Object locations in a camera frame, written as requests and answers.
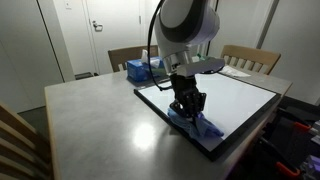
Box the blue microfiber cloth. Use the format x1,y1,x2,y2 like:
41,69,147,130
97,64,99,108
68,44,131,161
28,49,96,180
167,108,224,140

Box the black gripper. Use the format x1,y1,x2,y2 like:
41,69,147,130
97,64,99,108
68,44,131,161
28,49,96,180
169,74,206,124

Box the wall light switch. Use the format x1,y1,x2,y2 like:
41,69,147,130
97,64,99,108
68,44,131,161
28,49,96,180
65,0,72,10

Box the red handled clamp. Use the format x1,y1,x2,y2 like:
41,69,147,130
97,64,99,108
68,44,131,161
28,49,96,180
277,108,311,132

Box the black framed whiteboard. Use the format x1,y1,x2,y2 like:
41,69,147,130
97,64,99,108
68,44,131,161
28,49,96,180
134,73,280,161

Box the silver door handle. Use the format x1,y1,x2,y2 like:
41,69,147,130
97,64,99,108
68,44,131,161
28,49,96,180
92,21,103,32

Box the blue tissue box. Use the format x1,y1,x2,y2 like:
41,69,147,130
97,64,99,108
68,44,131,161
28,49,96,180
126,50,166,82

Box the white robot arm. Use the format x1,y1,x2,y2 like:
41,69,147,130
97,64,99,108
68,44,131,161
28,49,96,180
154,0,225,121

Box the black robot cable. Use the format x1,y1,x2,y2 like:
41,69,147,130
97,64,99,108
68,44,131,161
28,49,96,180
147,0,174,92

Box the light wooden chair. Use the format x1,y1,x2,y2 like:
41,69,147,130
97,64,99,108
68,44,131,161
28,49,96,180
221,45,281,75

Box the dark wooden chair near camera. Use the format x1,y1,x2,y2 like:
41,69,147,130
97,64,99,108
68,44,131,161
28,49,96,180
0,104,55,180

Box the orange handled clamp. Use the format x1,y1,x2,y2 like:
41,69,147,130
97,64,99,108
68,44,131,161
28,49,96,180
259,137,301,179

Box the brown wooden chair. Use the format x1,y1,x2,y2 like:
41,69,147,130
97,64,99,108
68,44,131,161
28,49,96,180
108,46,147,72

